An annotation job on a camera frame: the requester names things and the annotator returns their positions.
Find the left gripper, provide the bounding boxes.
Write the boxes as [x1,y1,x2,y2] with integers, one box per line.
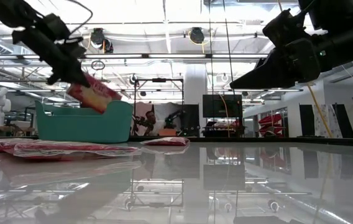
[11,27,91,89]

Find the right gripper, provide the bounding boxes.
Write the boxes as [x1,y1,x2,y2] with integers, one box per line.
[229,36,323,90]

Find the red shelving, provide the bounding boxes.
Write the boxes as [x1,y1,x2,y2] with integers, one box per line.
[257,113,285,136]

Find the black monitor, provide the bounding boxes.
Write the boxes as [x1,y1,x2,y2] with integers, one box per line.
[202,94,243,119]

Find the teal plastic basket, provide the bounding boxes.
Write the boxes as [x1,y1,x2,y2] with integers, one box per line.
[35,99,134,144]

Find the background wooden table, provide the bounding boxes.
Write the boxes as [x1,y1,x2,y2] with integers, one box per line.
[0,124,37,138]

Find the long ceiling light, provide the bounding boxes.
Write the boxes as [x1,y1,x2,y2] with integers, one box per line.
[83,53,270,59]

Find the person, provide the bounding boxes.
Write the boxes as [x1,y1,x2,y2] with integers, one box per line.
[141,110,165,137]

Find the orange box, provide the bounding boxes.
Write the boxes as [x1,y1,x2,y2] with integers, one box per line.
[158,128,178,137]

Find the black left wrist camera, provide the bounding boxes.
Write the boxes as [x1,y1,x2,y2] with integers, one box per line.
[41,12,71,41]

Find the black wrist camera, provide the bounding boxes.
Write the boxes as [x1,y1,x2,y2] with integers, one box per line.
[41,12,71,41]
[262,8,313,47]

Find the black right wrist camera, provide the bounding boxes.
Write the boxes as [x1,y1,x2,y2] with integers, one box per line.
[262,8,313,47]

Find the ceiling cable reel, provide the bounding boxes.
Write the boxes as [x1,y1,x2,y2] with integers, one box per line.
[89,27,114,54]
[188,27,206,45]

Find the black hanging cable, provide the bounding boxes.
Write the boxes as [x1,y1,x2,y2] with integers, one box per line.
[222,0,236,95]

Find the yellow hanging cable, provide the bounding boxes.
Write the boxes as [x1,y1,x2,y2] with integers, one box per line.
[276,0,334,138]

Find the black frame stand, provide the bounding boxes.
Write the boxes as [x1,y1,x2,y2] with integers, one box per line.
[132,77,185,138]

